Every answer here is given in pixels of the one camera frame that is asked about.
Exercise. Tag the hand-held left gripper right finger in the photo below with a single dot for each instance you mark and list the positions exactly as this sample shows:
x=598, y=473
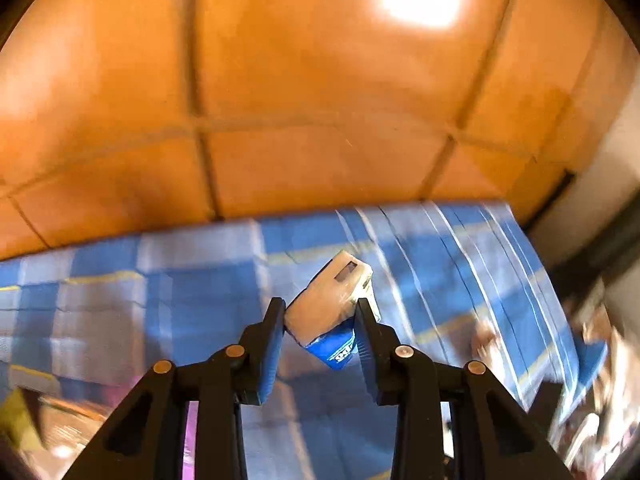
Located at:
x=367, y=360

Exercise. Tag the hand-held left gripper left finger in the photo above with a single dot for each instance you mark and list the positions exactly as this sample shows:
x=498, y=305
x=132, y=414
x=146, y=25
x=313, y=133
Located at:
x=270, y=355

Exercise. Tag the blue tissue packet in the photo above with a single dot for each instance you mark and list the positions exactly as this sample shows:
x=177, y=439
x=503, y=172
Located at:
x=325, y=305

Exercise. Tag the brown scrunchie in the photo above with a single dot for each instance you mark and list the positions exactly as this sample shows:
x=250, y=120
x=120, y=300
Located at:
x=487, y=345

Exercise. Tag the blue plaid bed sheet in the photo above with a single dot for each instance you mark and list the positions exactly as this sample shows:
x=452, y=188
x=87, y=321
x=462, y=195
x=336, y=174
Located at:
x=175, y=285

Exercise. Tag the blue cloth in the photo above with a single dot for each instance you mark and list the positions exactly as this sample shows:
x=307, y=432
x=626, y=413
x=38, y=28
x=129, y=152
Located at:
x=590, y=362

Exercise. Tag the yellow object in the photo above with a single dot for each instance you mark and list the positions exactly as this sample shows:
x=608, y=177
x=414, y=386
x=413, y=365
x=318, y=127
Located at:
x=20, y=415

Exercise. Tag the wooden panelled headboard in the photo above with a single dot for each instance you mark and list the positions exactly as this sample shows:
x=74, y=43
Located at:
x=300, y=85

